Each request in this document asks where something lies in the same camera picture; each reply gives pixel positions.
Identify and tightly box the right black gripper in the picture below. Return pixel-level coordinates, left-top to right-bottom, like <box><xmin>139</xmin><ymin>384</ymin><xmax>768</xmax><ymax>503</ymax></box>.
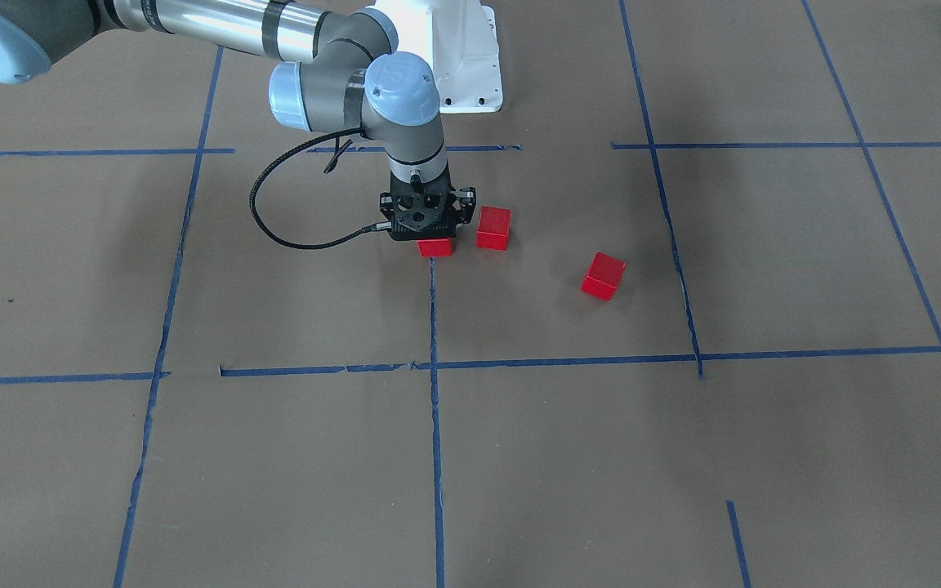
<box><xmin>380</xmin><ymin>172</ymin><xmax>477</xmax><ymax>242</ymax></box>

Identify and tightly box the red block from side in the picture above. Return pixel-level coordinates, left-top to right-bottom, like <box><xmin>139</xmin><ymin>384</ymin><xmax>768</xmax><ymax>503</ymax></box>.
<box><xmin>416</xmin><ymin>238</ymin><xmax>456</xmax><ymax>258</ymax></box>

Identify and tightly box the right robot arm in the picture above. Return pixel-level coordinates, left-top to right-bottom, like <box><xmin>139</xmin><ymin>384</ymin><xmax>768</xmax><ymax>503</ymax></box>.
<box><xmin>0</xmin><ymin>1</ymin><xmax>477</xmax><ymax>241</ymax></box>

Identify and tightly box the red block middle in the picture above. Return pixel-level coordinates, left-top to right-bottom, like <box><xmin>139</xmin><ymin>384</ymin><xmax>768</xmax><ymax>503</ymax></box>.
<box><xmin>475</xmin><ymin>206</ymin><xmax>512</xmax><ymax>251</ymax></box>

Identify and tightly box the red block tilted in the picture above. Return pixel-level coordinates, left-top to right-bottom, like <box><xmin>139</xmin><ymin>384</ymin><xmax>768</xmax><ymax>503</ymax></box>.
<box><xmin>580</xmin><ymin>251</ymin><xmax>627</xmax><ymax>301</ymax></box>

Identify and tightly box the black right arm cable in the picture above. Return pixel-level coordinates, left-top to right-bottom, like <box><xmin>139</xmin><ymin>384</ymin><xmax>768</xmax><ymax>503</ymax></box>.
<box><xmin>249</xmin><ymin>127</ymin><xmax>394</xmax><ymax>250</ymax></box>

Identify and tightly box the white camera mast base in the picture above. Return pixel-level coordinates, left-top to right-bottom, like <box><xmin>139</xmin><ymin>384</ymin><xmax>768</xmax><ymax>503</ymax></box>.
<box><xmin>373</xmin><ymin>1</ymin><xmax>504</xmax><ymax>113</ymax></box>

